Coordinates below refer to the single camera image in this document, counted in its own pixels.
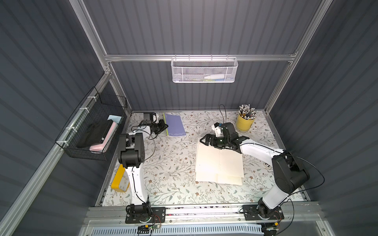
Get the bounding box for purple cover notebook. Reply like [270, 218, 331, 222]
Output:
[163, 113, 186, 137]

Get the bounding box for cream lined notebook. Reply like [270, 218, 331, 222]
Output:
[195, 142, 244, 185]

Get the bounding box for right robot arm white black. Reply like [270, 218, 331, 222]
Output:
[199, 123, 310, 220]

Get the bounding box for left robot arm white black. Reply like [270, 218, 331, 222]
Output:
[118, 113, 168, 224]

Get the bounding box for yellow pencil cup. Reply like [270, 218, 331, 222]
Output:
[235, 115, 255, 132]

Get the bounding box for bundle of pencils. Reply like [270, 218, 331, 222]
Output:
[239, 104, 257, 120]

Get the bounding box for light blue sticky notes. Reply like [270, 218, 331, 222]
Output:
[108, 115, 122, 124]

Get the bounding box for black pouch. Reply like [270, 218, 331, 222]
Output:
[76, 121, 106, 148]

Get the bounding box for white tube in basket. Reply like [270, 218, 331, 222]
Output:
[204, 74, 225, 81]

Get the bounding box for yellow framed box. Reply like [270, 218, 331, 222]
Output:
[111, 164, 130, 193]

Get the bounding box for white wire mesh basket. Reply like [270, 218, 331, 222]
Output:
[171, 57, 239, 83]

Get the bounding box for black wire wall basket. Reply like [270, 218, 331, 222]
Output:
[55, 88, 128, 161]

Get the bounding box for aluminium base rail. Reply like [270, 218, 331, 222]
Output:
[83, 201, 325, 227]

